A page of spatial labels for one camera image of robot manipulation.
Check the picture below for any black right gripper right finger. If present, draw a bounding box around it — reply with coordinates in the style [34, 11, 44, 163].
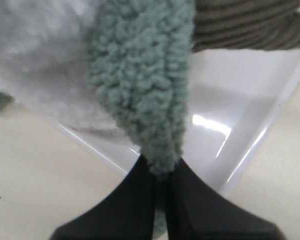
[166, 159, 286, 240]

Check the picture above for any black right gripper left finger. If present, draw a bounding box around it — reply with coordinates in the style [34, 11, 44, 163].
[50, 155, 156, 240]

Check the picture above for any white rectangular plastic tray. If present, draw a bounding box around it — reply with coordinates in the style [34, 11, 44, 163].
[56, 50, 300, 206]

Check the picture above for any green fleece scarf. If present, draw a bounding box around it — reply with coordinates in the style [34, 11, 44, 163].
[0, 0, 195, 240]

